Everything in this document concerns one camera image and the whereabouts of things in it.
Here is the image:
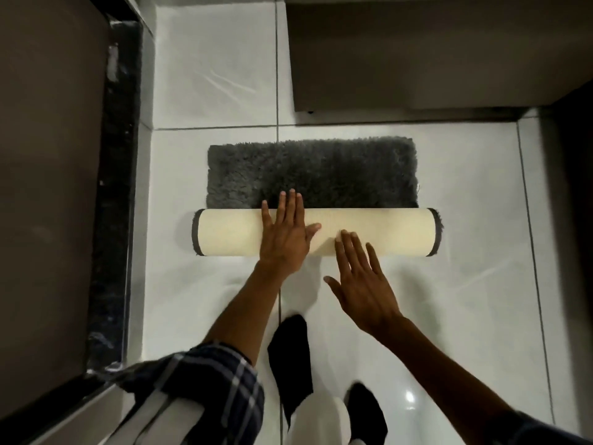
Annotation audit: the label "person's right hand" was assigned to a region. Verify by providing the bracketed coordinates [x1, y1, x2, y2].
[323, 229, 404, 337]

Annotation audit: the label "person's left hand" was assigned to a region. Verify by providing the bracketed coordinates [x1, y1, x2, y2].
[259, 188, 322, 276]

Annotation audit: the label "grey shaggy bath mat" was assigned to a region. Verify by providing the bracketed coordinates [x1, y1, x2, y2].
[191, 136, 444, 257]

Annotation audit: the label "person's right forearm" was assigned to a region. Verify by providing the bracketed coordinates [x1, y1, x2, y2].
[371, 315, 526, 436]

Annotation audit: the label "person's left forearm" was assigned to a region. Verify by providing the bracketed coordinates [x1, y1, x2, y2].
[202, 263, 287, 367]

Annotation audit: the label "person's left black sock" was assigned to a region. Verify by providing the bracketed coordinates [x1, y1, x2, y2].
[267, 313, 314, 428]

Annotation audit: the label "person's black sock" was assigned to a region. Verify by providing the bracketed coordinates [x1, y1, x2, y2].
[345, 382, 389, 445]
[267, 313, 314, 428]

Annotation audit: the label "person's right black sock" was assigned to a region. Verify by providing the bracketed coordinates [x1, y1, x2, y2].
[345, 382, 389, 445]

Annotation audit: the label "white trousers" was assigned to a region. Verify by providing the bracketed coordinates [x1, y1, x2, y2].
[282, 393, 355, 445]

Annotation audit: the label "black marble threshold strip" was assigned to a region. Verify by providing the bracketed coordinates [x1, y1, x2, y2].
[85, 0, 143, 373]

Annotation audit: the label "dark plaid shirt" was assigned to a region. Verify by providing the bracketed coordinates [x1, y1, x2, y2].
[93, 342, 593, 445]

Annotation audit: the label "grey-brown cabinet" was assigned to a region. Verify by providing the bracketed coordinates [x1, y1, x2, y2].
[284, 0, 593, 114]

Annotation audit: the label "brown door panel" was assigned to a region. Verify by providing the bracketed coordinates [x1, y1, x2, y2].
[0, 0, 114, 420]

